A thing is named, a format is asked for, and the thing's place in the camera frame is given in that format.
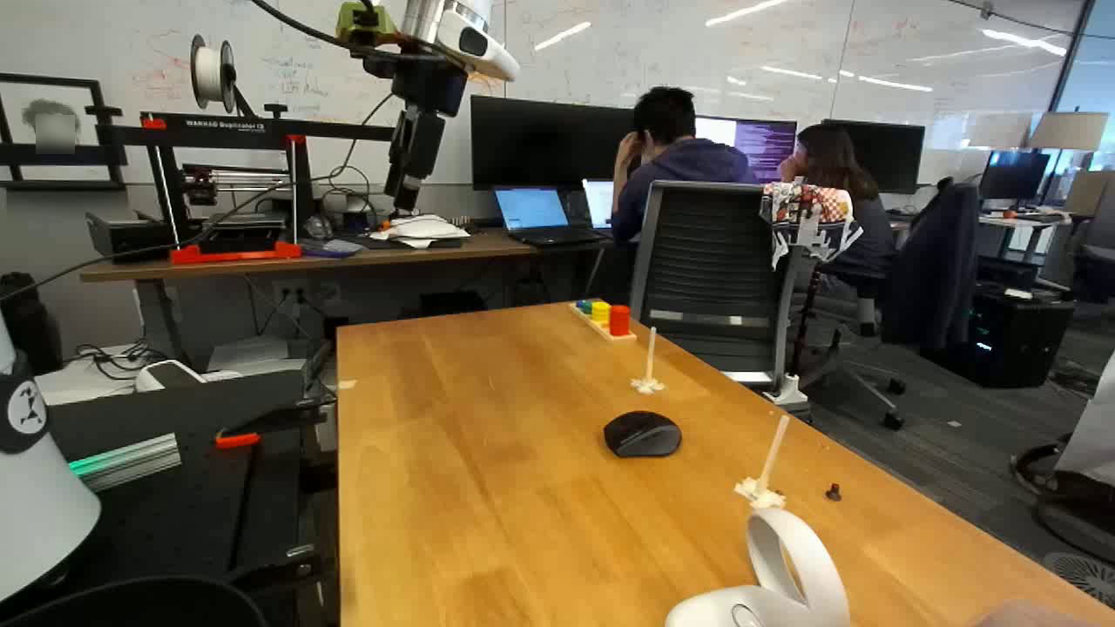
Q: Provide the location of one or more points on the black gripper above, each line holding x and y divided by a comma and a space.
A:
417, 140

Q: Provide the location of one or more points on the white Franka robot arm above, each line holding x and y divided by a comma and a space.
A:
466, 35

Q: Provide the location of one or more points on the black computer mouse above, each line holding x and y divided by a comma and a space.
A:
642, 434

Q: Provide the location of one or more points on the black computer tower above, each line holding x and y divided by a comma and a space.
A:
1019, 336

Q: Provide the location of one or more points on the white paper stack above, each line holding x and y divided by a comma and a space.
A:
418, 232

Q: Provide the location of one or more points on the wooden desk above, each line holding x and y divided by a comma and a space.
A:
350, 264

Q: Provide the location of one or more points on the open laptop blue screen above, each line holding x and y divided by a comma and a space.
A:
531, 212

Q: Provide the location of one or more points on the large black monitor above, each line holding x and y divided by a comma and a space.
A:
543, 140

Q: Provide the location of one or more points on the black and red 3D printer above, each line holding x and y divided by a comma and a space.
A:
230, 192

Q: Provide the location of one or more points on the open laptop white screen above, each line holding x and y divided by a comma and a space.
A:
596, 200

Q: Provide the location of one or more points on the green block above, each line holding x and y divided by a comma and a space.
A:
582, 307

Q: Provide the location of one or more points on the yellow block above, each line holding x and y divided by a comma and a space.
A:
599, 311

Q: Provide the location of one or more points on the white filament spool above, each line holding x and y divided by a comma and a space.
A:
213, 71

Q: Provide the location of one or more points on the red block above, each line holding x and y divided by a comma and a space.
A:
619, 321

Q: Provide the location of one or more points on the person in blue hoodie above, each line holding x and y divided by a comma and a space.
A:
682, 162

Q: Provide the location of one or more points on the grey mesh office chair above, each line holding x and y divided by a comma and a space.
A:
701, 274

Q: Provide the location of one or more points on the framed portrait picture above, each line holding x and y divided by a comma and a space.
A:
51, 124

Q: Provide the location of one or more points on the monitor with purple screen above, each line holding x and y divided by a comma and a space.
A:
768, 145

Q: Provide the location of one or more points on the green metal bar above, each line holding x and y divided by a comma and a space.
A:
127, 462

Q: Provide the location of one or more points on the person with long hair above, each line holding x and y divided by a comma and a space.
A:
843, 175

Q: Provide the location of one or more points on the white cone lamp shade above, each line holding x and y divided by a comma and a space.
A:
36, 489

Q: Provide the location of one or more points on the white VR controller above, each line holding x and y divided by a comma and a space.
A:
789, 571

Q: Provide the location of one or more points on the dark office chair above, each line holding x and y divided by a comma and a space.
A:
939, 264

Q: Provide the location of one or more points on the beige lamp shade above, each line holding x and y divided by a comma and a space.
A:
1069, 130

